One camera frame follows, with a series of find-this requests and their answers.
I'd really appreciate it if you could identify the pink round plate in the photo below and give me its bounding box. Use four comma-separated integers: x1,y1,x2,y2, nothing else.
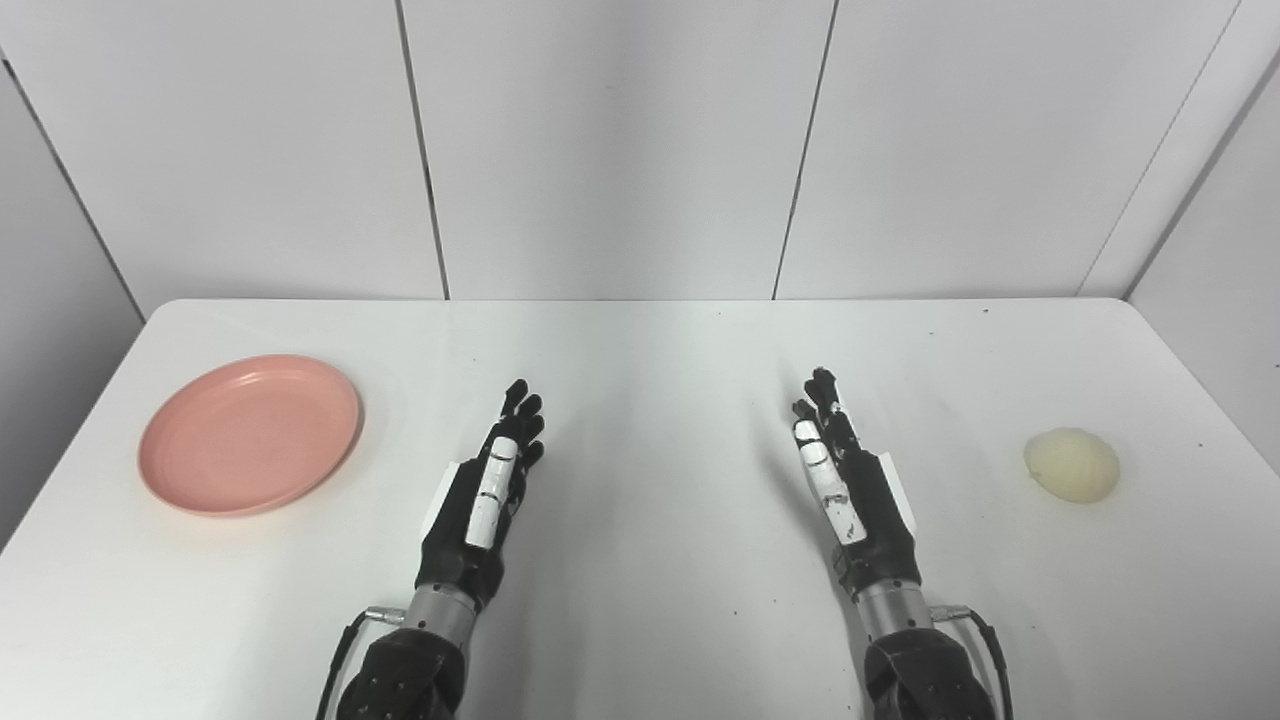
137,354,364,518

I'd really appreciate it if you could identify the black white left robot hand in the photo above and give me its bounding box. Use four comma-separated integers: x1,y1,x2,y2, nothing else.
415,379,547,610

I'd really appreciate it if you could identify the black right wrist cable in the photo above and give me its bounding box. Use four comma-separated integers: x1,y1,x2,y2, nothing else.
930,603,1016,720

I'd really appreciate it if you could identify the pale steamed bun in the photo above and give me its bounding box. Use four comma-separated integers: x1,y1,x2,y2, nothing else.
1023,427,1121,504

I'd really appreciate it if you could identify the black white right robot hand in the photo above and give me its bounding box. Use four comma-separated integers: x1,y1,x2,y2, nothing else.
792,367,923,602

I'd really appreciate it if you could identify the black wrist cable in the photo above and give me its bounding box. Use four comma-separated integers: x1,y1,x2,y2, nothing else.
316,604,407,720
930,603,1016,720

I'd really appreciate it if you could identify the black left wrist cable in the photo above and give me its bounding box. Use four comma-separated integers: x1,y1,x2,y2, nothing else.
316,604,407,720

